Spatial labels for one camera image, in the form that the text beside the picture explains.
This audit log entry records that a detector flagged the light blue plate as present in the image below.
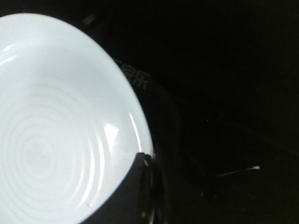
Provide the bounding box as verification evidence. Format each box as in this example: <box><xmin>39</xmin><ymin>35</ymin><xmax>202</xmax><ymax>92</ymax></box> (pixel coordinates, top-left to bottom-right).
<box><xmin>0</xmin><ymin>13</ymin><xmax>154</xmax><ymax>224</ymax></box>

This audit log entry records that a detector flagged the black glass gas stove top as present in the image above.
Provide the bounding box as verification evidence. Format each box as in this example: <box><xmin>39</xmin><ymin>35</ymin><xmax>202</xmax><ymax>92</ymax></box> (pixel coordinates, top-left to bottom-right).
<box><xmin>82</xmin><ymin>0</ymin><xmax>299</xmax><ymax>224</ymax></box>

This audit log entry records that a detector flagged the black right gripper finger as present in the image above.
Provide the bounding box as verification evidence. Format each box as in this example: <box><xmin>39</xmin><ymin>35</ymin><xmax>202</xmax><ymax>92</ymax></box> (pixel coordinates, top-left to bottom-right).
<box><xmin>82</xmin><ymin>153</ymin><xmax>157</xmax><ymax>224</ymax></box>

